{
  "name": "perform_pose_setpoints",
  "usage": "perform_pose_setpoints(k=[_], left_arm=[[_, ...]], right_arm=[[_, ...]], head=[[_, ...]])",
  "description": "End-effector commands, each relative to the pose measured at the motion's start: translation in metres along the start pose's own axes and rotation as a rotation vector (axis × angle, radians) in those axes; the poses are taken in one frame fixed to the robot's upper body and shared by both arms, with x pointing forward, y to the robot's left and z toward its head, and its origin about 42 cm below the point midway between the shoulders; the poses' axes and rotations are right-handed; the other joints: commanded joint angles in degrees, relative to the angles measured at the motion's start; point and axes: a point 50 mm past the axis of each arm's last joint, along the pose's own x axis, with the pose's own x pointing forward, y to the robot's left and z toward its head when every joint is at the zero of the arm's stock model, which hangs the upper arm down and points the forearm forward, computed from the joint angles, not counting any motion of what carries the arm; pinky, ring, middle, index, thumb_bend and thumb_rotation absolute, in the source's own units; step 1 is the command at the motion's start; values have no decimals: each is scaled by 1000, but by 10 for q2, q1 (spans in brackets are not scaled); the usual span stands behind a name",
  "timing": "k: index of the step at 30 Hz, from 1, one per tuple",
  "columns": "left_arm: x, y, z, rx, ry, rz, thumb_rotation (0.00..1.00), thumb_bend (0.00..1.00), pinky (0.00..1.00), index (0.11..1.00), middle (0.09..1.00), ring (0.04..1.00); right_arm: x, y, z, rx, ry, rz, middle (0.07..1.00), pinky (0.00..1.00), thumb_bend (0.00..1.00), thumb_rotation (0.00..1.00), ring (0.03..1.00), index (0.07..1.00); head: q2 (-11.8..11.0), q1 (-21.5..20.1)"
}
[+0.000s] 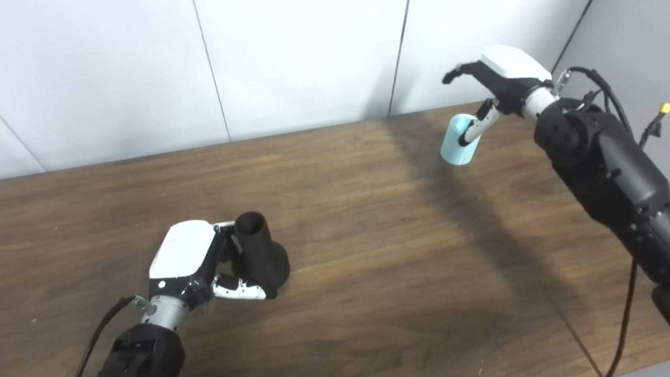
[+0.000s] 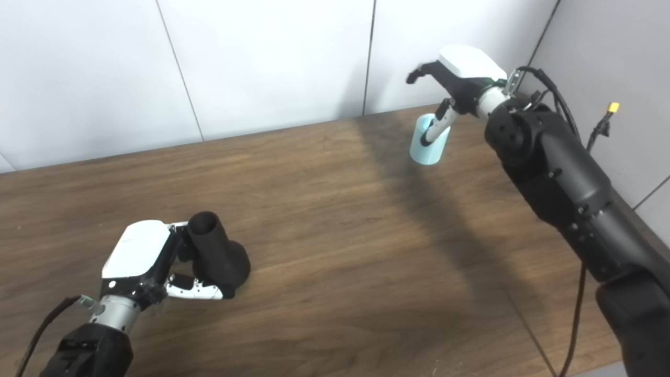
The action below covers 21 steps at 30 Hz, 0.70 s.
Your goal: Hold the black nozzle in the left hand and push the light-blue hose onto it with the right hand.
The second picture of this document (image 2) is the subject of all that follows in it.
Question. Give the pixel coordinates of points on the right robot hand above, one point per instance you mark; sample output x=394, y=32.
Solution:
x=466, y=70

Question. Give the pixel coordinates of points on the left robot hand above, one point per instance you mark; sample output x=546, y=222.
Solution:
x=138, y=251

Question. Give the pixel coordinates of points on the black flared nozzle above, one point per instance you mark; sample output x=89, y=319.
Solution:
x=220, y=256

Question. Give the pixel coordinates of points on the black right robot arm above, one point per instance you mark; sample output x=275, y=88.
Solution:
x=570, y=188

